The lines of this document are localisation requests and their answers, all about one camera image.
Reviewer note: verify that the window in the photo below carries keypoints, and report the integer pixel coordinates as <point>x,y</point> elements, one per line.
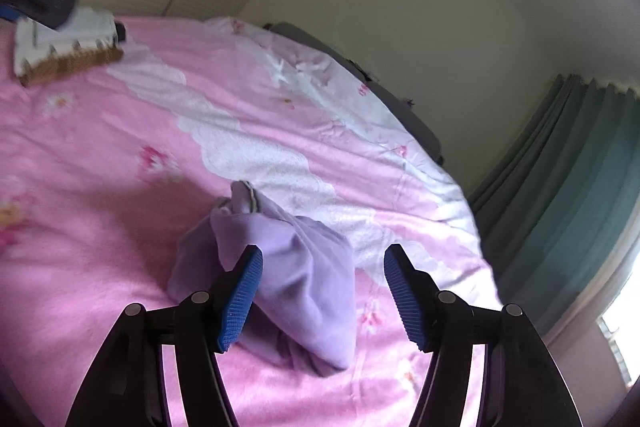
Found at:
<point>625,322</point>

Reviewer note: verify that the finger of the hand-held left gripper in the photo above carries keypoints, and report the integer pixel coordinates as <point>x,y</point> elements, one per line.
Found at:
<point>9,12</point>

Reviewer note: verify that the green curtain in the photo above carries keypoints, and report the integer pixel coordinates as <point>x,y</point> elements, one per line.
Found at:
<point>560,187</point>

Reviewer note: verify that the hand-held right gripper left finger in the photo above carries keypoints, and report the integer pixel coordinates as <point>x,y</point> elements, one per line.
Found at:
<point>242,302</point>

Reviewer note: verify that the pink floral duvet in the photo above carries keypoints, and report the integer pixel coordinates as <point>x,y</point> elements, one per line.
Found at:
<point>100,207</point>

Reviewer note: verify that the brown patterned folded garment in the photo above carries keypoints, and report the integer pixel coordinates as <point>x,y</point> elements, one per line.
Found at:
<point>65,65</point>

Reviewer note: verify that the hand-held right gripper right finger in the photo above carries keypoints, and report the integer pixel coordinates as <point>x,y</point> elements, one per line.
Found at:
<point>405,297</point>

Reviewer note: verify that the purple sweater with green print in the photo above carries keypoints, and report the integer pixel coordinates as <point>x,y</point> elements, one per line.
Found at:
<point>300,267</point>

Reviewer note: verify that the white folded garment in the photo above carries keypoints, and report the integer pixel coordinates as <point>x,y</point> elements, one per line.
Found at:
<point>85,29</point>

